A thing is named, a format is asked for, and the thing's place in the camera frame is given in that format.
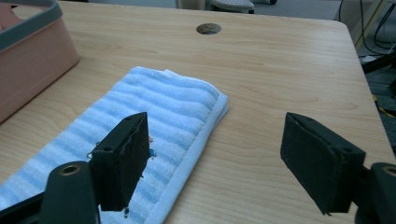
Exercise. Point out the pink storage bin grey rim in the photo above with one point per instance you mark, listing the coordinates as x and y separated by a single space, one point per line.
29 65

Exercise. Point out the black stand leg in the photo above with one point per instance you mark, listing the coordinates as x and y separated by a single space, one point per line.
378 63

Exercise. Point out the blue striped towel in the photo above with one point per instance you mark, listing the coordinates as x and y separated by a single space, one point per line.
162 105

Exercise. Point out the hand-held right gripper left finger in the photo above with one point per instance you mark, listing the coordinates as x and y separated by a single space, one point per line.
120 161

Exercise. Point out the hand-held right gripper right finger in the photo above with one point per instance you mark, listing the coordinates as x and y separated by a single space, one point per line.
317 161

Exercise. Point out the office chair base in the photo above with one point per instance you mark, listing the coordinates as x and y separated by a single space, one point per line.
233 5

